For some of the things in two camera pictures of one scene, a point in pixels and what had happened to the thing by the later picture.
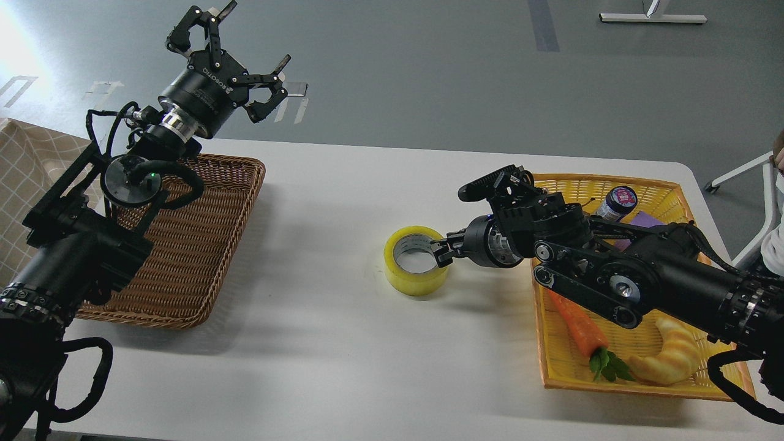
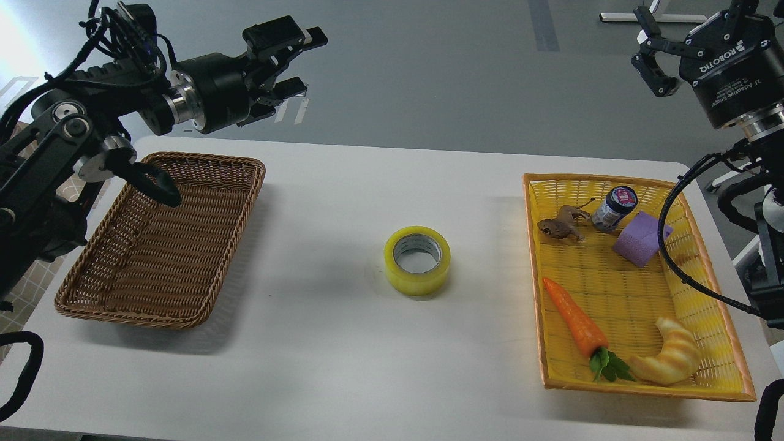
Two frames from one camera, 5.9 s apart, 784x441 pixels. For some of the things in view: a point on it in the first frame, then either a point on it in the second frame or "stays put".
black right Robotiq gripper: x=473 y=239 -> x=741 y=72
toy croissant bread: x=675 y=360 stays put
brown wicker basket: x=192 y=247 stays put
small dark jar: x=619 y=201 stays put
